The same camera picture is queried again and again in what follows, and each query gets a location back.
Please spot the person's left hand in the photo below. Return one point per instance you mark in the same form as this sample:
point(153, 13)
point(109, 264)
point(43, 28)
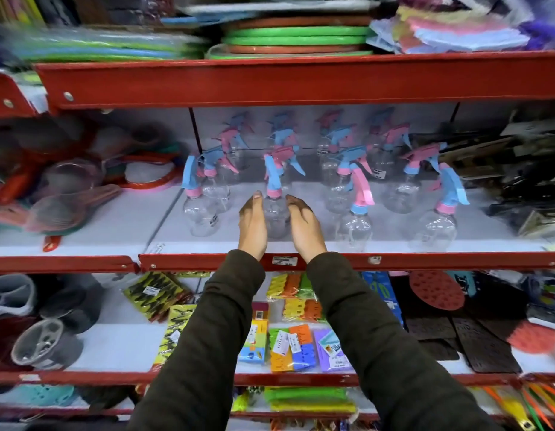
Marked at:
point(252, 228)

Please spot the person's right hand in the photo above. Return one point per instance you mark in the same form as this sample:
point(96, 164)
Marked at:
point(306, 233)

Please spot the person's left fingers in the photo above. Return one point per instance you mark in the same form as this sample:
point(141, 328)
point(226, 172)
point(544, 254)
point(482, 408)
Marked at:
point(252, 206)

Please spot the person's right fingers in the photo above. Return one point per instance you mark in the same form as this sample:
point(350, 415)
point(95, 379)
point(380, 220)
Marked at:
point(297, 208)

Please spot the clear spray bottle blue trigger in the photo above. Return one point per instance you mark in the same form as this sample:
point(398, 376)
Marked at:
point(276, 217)

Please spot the person's left forearm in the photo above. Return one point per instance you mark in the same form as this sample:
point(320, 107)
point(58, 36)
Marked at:
point(205, 354)

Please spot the person's right forearm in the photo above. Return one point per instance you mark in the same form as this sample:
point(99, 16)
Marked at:
point(380, 354)

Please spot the white price label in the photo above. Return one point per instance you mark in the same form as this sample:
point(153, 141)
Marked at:
point(284, 261)

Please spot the group of clear spray bottles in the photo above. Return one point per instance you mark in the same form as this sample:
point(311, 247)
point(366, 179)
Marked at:
point(353, 183)

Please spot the packet of colourful clothes pegs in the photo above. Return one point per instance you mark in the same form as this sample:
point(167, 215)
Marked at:
point(255, 338)
point(295, 350)
point(288, 286)
point(304, 310)

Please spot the blue packet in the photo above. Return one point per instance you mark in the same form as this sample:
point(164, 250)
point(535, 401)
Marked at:
point(383, 294)

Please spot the red metal shelf beam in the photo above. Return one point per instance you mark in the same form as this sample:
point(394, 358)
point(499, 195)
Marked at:
point(8, 96)
point(57, 263)
point(416, 261)
point(102, 377)
point(304, 78)

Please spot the yellow card of black clips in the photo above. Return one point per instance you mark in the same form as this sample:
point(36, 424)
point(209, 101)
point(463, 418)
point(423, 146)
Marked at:
point(156, 294)
point(176, 332)

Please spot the purple packet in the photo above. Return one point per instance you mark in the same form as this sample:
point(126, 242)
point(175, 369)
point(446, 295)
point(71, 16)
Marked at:
point(333, 352)

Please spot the red round perforated mat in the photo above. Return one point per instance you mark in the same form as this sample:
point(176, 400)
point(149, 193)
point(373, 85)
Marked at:
point(436, 290)
point(533, 338)

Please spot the stack of green orange round mats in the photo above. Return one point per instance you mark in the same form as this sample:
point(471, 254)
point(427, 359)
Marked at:
point(295, 38)

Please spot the pile of plastic mesh strainers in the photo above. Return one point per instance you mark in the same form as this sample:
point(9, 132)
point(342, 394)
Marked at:
point(66, 183)

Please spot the stack of green yellow packets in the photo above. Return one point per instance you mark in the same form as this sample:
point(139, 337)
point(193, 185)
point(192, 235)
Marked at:
point(308, 399)

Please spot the dark grey plastic holder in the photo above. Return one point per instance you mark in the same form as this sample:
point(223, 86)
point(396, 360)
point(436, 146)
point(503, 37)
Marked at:
point(75, 300)

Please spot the stack of wrapped colourful mats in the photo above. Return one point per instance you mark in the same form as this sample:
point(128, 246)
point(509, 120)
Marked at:
point(102, 47)

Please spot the pile of dark brown mats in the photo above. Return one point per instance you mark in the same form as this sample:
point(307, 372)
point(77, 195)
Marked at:
point(479, 341)

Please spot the pile of black packaged tools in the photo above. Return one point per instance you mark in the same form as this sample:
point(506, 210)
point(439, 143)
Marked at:
point(524, 175)

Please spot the stack of pastel cloths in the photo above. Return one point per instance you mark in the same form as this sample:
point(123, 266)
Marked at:
point(443, 31)

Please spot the light grey plastic holder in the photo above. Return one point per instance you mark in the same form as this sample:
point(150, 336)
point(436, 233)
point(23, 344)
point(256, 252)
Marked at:
point(46, 343)
point(10, 294)

